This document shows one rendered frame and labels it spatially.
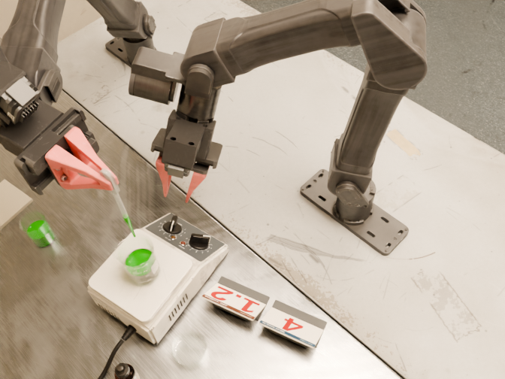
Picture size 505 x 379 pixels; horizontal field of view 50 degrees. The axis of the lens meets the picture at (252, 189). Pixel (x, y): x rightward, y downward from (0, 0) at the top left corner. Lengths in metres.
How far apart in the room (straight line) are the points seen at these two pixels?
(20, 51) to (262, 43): 0.32
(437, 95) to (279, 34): 1.89
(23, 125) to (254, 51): 0.29
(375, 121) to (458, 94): 1.80
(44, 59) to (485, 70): 2.21
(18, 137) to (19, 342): 0.39
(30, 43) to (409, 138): 0.71
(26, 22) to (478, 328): 0.80
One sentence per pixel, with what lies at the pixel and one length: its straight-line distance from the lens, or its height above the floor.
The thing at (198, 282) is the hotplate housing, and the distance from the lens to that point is 0.89.
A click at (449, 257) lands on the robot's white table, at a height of 0.90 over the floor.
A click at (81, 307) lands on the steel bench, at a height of 0.90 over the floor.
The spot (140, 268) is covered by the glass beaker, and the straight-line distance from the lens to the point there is 0.79.
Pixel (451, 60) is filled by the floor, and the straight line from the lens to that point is 2.72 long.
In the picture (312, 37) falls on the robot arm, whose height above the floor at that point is 1.30.
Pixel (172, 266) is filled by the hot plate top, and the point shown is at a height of 0.99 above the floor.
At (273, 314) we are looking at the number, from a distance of 0.88.
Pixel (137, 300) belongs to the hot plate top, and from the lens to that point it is 0.84.
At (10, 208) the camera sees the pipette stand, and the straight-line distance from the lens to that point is 1.10.
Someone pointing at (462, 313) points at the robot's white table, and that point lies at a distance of 0.95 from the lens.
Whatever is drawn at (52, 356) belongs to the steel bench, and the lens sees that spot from 0.94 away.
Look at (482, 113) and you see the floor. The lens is 2.52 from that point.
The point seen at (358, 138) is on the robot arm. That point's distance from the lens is 0.81.
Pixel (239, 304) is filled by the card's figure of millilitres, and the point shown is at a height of 0.93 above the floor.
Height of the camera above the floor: 1.73
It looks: 55 degrees down
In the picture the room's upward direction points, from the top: 4 degrees counter-clockwise
